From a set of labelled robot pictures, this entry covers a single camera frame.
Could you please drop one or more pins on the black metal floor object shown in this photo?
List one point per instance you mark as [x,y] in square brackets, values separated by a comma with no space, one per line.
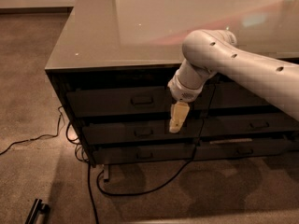
[39,213]

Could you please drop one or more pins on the grey drawer cabinet counter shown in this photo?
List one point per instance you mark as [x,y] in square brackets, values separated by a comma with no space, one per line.
[110,44]

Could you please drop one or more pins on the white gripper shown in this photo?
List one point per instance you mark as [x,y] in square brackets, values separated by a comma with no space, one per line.
[183,92]

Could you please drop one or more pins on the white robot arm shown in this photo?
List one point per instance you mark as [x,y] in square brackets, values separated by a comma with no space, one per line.
[209,52]

